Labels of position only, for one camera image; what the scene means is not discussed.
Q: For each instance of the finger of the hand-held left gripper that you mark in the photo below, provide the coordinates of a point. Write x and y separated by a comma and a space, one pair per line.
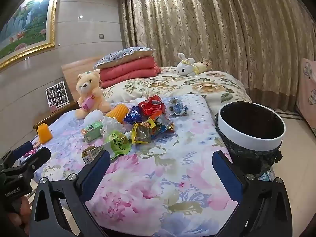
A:
37, 156
21, 150

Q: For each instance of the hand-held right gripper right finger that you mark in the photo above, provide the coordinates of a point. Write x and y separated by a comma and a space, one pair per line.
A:
227, 175

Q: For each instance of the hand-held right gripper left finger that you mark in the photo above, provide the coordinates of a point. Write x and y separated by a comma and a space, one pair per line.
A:
96, 172

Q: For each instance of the white bin with black liner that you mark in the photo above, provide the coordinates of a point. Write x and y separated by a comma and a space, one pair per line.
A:
249, 138

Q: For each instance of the person's left hand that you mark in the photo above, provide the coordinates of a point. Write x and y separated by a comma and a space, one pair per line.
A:
22, 212

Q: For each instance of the pink candy wrapper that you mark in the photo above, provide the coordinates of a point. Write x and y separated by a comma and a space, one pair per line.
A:
28, 153

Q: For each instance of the small pink box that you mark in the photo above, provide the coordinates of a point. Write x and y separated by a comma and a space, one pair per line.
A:
37, 145

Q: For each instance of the green snack packet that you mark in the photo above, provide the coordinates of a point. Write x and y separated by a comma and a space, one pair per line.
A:
118, 144

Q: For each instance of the silver patterned mat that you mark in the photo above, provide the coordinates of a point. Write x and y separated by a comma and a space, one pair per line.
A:
266, 174

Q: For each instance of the green drink carton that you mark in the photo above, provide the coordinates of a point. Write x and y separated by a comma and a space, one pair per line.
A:
91, 130

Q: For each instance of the wooden nightstand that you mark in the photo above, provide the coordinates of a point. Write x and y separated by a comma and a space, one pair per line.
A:
56, 114

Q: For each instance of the pink reed diffuser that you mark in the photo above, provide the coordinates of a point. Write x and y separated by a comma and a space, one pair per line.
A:
53, 108

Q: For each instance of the yellow snack packet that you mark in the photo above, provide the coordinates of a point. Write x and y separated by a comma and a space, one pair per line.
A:
142, 133

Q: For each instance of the blue pink floral blanket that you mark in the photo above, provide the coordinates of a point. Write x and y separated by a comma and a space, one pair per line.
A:
160, 177

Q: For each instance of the black and white photo sheet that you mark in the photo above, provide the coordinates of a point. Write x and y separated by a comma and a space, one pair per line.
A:
55, 95

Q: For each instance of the blue candy wrapper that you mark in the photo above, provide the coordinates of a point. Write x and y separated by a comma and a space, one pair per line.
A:
133, 114

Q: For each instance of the cream teddy bear plush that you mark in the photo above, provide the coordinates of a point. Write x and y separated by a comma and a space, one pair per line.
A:
88, 93

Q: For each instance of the silver and orange wrapper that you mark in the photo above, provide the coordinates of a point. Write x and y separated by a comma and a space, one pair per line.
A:
164, 126

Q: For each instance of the blue and white crumpled wrapper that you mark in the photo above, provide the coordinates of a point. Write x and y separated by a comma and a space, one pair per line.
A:
177, 107

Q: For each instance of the red snack packet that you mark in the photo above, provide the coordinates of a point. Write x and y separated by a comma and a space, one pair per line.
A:
151, 107

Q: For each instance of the wooden headboard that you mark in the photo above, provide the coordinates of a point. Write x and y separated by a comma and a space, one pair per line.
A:
71, 76

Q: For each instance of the cream rose print duvet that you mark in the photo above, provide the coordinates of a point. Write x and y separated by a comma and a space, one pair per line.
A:
197, 86

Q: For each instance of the folded red quilt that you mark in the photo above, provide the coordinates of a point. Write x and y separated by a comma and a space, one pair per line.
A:
128, 71

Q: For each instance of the brown bear plush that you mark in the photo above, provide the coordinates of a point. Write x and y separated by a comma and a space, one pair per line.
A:
203, 65

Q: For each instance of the pink heart print cover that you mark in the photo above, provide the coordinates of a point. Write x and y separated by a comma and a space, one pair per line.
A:
307, 91

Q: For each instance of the white bunny plush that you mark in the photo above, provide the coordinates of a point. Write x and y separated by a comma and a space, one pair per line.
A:
186, 65

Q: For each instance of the dotted blue pillow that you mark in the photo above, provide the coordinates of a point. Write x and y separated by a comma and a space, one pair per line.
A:
121, 55

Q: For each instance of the gold framed landscape painting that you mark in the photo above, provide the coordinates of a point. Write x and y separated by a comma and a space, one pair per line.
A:
24, 24

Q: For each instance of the beige patterned curtain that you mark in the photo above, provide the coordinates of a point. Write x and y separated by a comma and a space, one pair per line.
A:
209, 29

